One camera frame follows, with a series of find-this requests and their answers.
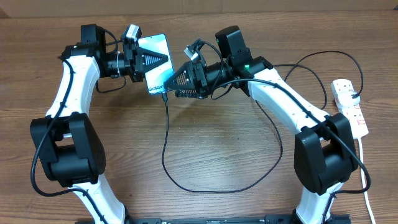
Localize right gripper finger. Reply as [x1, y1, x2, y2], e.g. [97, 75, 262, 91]
[175, 90, 207, 99]
[164, 63, 195, 91]

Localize Samsung Galaxy smartphone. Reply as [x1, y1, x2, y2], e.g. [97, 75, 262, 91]
[138, 34, 174, 95]

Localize black USB charging cable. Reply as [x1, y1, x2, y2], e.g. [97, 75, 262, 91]
[160, 50, 364, 194]

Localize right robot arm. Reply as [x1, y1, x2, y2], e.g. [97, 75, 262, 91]
[164, 26, 361, 223]

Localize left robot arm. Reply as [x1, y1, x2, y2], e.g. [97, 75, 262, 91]
[30, 24, 172, 223]

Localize white USB charger plug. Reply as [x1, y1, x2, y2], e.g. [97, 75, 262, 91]
[335, 91, 361, 108]

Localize white power strip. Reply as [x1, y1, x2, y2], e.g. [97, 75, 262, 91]
[331, 79, 369, 139]

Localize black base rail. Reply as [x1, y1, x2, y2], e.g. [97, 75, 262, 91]
[74, 213, 352, 224]

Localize white power strip cord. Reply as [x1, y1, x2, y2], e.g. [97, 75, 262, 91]
[357, 138, 376, 224]

